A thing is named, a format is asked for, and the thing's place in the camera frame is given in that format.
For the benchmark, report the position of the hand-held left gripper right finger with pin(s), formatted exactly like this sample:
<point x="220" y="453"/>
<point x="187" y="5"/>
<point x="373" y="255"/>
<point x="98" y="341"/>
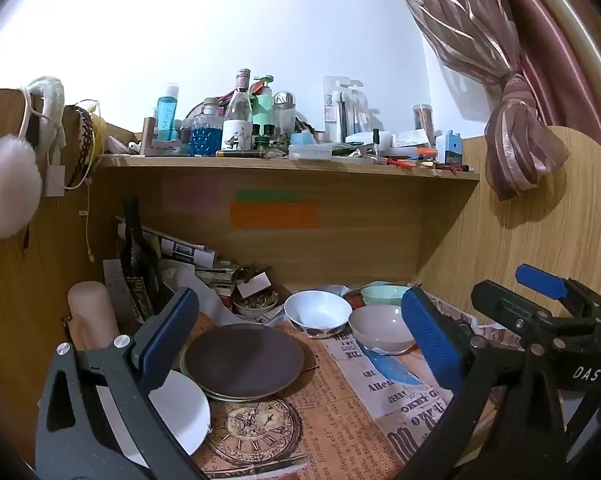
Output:
<point x="430" y="345"/>

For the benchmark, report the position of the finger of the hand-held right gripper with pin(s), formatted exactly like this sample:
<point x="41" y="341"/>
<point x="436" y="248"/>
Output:
<point x="500" y="302"/>
<point x="540" y="280"/>

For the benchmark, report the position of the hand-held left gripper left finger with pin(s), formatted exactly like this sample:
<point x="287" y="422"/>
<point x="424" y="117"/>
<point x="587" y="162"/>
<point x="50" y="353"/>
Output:
<point x="173" y="340"/>

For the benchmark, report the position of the pale pink bowl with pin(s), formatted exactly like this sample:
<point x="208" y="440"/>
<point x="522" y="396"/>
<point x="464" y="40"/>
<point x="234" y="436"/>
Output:
<point x="378" y="327"/>

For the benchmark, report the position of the mint green bowl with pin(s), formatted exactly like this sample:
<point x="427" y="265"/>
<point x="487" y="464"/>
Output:
<point x="383" y="294"/>

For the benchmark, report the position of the white plate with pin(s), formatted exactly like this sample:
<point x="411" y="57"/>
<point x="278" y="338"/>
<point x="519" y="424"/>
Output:
<point x="180" y="410"/>

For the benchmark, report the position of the dark brown plate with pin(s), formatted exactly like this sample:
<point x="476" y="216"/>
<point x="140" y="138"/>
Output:
<point x="245" y="360"/>

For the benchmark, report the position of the white bowl with dark pattern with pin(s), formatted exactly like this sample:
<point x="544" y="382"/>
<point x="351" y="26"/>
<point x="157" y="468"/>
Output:
<point x="315" y="310"/>

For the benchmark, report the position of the folded white paper sheet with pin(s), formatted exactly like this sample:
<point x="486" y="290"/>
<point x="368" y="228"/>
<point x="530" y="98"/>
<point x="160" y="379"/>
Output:
<point x="200" y="300"/>

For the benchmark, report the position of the white handwritten note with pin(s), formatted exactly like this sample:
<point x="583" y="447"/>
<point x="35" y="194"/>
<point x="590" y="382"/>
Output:
<point x="114" y="285"/>

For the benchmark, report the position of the beige mug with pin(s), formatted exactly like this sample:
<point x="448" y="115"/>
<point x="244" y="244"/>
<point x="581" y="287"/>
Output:
<point x="93" y="310"/>

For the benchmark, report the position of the dark wine bottle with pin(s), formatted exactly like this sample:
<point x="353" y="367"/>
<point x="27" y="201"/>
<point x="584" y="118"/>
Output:
<point x="138" y="260"/>

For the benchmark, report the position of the small bowl of trinkets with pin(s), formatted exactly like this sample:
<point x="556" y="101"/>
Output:
<point x="253" y="304"/>

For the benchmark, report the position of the pile of papers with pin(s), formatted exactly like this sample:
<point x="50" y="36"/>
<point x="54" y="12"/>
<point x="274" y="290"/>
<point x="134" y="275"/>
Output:
<point x="180" y="247"/>

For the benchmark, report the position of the small white card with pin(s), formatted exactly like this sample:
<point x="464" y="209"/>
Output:
<point x="254" y="285"/>

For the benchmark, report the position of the pink sticky note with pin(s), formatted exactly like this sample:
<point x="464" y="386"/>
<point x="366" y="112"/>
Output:
<point x="190" y="195"/>

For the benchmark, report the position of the brown newspaper print paper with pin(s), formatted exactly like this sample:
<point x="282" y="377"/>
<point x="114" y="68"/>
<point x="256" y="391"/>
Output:
<point x="305" y="435"/>

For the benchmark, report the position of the orange sticky note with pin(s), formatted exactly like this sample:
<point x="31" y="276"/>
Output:
<point x="273" y="215"/>

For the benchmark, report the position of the green sticky note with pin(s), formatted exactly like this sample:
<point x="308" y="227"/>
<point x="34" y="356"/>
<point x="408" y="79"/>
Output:
<point x="265" y="195"/>

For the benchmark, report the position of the clear jar of sticks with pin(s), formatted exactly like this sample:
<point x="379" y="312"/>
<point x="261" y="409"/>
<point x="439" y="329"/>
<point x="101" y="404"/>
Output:
<point x="423" y="122"/>

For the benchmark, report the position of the white charger plug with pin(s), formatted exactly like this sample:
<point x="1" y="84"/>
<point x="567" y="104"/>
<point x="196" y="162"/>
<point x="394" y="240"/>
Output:
<point x="53" y="180"/>

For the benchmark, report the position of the round blue liquid bottle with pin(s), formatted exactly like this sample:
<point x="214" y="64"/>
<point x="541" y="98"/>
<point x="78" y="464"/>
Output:
<point x="206" y="137"/>

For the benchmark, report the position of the brown cosmetic tube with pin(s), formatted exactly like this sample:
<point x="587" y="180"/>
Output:
<point x="148" y="135"/>

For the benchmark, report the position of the flat white box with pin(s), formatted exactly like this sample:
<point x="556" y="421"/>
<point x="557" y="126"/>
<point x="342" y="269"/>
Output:
<point x="368" y="140"/>

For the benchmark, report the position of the yellow headband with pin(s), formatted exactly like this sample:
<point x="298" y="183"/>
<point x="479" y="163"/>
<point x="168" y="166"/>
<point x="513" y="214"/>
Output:
<point x="99" y="135"/>

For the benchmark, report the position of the dark headband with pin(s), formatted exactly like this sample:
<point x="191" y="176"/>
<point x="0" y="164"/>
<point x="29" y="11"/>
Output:
<point x="85" y="135"/>

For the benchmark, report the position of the white fluffy earmuffs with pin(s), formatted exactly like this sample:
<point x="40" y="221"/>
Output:
<point x="5" y="185"/>

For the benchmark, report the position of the clear plastic box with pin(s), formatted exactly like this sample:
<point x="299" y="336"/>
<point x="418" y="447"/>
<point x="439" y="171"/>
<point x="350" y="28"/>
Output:
<point x="308" y="152"/>

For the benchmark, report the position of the glass bottle with pink cap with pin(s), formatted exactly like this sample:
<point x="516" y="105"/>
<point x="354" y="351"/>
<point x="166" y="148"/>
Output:
<point x="237" y="120"/>

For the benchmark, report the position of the tall blue liquid bottle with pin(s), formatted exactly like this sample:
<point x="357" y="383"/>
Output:
<point x="167" y="110"/>

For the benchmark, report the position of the small light blue box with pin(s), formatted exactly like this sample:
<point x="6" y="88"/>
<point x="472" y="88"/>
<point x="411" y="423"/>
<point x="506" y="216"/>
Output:
<point x="302" y="139"/>

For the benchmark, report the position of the clear blister pack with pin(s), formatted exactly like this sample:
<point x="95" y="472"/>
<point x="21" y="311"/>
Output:
<point x="343" y="110"/>

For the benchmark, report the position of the green pump bottle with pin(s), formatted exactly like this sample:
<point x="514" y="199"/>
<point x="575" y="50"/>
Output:
<point x="263" y="105"/>

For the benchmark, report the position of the pink striped curtain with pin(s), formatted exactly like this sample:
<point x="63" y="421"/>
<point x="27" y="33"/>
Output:
<point x="480" y="35"/>

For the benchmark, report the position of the clear bottle with silver cap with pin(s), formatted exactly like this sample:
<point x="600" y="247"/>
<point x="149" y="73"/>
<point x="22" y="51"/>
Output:
<point x="284" y="112"/>

